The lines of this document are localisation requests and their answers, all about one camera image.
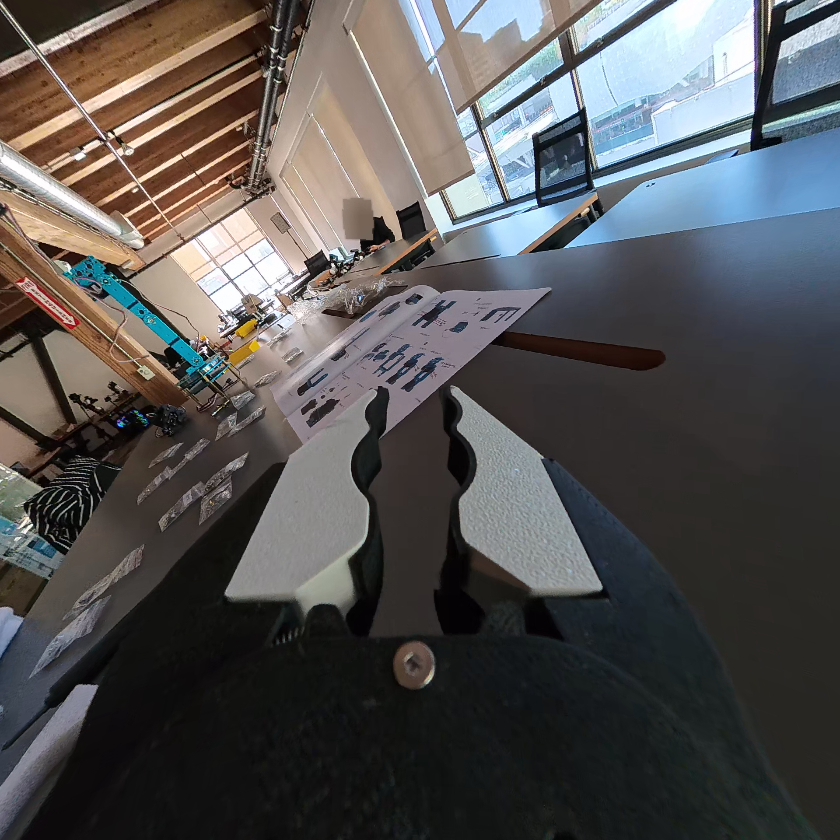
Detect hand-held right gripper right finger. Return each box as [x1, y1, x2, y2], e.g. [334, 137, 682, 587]
[436, 385, 605, 636]

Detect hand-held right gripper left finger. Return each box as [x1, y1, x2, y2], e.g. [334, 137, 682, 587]
[223, 386, 391, 636]

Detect blue toy robot arm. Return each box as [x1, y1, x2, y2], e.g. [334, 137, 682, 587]
[66, 256, 240, 414]

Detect dark grey desk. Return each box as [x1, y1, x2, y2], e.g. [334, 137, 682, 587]
[0, 209, 840, 840]

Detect distant office desk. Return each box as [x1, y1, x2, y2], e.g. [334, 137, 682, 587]
[354, 226, 439, 273]

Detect grey office desk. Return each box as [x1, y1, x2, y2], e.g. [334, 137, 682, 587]
[420, 192, 603, 270]
[564, 131, 840, 249]

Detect open instruction booklet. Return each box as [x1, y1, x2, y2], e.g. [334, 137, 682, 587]
[270, 287, 552, 444]

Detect black white striped bag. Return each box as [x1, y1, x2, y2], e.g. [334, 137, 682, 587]
[25, 456, 122, 555]

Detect distant grid window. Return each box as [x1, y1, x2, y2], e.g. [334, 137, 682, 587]
[172, 209, 296, 316]

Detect stack of cardboard boxes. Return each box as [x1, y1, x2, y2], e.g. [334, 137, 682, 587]
[0, 462, 67, 578]

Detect beige roller blind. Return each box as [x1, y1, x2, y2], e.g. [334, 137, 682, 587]
[430, 0, 608, 112]
[281, 115, 352, 260]
[351, 0, 476, 196]

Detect red white sign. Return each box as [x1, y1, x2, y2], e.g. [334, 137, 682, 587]
[16, 276, 80, 329]

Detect black mesh office chair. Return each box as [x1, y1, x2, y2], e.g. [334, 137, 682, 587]
[532, 108, 606, 210]
[750, 0, 840, 152]

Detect metal ceiling rod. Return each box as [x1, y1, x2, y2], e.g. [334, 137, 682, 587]
[0, 0, 194, 250]

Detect black ceiling pipes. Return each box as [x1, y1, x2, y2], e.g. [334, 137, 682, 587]
[241, 0, 311, 198]

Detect large window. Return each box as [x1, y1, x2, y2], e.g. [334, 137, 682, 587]
[440, 0, 840, 221]

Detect silver air duct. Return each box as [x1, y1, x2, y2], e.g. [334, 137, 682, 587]
[0, 141, 145, 250]

